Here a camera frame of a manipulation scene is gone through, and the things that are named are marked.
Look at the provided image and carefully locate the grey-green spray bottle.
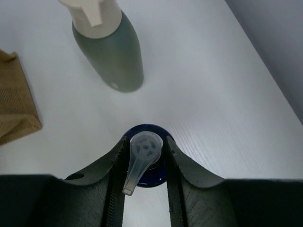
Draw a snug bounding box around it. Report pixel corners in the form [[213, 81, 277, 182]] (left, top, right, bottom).
[[60, 0, 144, 93]]

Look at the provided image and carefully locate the small blue pump bottle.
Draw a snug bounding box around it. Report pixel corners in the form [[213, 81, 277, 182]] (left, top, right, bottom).
[[122, 124, 173, 196]]

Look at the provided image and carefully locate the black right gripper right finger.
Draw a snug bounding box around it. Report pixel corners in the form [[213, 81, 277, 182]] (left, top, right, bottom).
[[165, 137, 303, 227]]

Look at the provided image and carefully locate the brown canvas tote bag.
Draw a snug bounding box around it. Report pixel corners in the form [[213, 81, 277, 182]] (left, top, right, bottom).
[[0, 50, 42, 145]]

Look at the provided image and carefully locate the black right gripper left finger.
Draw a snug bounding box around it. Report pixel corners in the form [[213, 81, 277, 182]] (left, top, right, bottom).
[[0, 137, 130, 227]]

